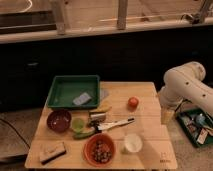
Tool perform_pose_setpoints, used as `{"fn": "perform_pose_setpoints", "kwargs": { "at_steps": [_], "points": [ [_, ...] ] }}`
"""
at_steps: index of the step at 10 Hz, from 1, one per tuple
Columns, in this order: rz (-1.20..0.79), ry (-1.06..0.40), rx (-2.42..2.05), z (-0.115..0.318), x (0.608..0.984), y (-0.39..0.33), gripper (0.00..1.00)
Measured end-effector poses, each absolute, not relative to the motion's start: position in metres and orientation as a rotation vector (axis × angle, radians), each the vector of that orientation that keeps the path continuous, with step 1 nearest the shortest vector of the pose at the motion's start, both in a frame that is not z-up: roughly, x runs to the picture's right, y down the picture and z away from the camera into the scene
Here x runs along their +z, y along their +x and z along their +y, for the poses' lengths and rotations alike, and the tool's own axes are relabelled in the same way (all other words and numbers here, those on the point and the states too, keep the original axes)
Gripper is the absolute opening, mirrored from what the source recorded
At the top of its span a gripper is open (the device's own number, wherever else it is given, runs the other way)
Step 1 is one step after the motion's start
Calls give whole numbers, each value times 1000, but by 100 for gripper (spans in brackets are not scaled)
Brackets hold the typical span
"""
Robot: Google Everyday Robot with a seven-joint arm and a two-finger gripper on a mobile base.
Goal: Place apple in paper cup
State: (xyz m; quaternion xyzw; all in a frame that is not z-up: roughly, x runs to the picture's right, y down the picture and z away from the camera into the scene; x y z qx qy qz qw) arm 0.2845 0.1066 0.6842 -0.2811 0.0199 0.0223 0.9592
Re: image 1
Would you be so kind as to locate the red apple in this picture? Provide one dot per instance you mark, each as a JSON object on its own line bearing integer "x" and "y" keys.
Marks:
{"x": 133, "y": 102}

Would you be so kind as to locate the dark red bowl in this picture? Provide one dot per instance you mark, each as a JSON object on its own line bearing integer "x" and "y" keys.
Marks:
{"x": 59, "y": 121}

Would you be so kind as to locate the wooden block eraser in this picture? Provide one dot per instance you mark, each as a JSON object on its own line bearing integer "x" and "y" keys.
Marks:
{"x": 51, "y": 152}

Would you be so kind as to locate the white paper cup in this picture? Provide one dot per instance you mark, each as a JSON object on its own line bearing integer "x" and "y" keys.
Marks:
{"x": 132, "y": 143}

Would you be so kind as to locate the green plastic tray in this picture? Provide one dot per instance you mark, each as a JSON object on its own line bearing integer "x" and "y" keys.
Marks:
{"x": 65, "y": 89}

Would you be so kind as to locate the green bin with clutter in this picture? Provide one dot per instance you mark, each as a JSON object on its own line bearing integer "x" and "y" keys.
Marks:
{"x": 192, "y": 122}

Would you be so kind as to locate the orange bowl with nuts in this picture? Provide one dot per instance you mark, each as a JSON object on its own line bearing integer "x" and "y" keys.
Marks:
{"x": 99, "y": 150}

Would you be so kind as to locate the small metal can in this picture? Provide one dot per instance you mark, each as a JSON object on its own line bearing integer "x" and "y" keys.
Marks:
{"x": 97, "y": 117}

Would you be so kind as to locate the green cucumber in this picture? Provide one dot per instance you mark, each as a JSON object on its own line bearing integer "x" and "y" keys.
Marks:
{"x": 83, "y": 135}

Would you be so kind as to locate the grey sponge in tray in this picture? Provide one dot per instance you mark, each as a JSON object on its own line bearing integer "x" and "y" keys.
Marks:
{"x": 82, "y": 99}

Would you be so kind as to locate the yellow banana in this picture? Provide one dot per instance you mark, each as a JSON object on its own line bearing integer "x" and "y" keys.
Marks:
{"x": 101, "y": 109}

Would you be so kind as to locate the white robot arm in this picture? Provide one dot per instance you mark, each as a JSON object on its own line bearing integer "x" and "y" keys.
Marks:
{"x": 184, "y": 82}

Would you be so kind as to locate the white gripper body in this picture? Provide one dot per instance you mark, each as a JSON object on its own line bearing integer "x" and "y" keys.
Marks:
{"x": 166, "y": 115}

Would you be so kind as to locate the small green cup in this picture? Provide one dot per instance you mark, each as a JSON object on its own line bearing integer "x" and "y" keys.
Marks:
{"x": 77, "y": 125}

